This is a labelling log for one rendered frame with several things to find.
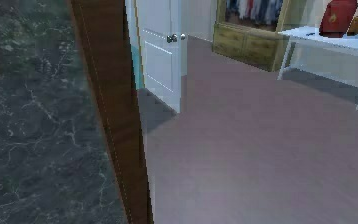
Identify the white panelled room door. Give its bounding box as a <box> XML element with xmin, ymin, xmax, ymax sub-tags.
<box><xmin>133</xmin><ymin>0</ymin><xmax>189</xmax><ymax>114</ymax></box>

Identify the silver round door knob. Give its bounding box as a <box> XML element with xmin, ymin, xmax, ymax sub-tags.
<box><xmin>166</xmin><ymin>33</ymin><xmax>187</xmax><ymax>44</ymax></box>

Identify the olive wooden wardrobe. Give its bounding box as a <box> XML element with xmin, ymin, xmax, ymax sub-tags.
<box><xmin>212</xmin><ymin>0</ymin><xmax>292</xmax><ymax>73</ymax></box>

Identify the white table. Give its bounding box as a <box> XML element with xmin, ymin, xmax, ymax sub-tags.
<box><xmin>276</xmin><ymin>25</ymin><xmax>358</xmax><ymax>112</ymax></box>

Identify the red backpack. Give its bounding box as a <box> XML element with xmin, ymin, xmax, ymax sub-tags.
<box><xmin>318</xmin><ymin>0</ymin><xmax>358</xmax><ymax>38</ymax></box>

